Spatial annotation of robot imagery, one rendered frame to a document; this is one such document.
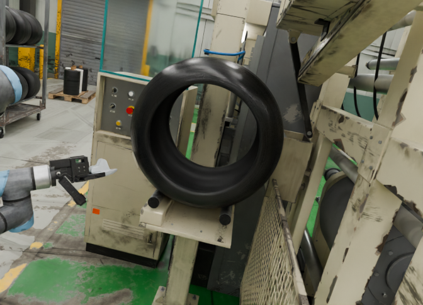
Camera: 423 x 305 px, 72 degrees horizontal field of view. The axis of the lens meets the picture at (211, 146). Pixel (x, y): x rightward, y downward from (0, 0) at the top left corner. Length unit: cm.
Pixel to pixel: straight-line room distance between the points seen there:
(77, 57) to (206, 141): 949
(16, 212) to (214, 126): 84
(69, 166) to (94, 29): 957
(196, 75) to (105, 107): 105
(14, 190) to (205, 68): 70
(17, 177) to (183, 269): 103
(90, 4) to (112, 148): 891
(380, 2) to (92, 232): 205
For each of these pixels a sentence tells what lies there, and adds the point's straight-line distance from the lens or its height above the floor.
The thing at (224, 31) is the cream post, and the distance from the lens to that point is 137.
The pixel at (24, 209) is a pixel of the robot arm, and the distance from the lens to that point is 108.
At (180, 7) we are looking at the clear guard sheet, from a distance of 179.
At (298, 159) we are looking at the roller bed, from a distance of 136.
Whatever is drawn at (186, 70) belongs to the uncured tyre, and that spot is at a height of 141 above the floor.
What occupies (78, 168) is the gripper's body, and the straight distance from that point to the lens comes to 107.
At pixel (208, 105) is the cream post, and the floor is 126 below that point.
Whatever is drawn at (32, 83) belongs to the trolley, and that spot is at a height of 64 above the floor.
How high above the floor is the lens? 145
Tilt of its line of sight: 16 degrees down
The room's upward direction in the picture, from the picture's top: 11 degrees clockwise
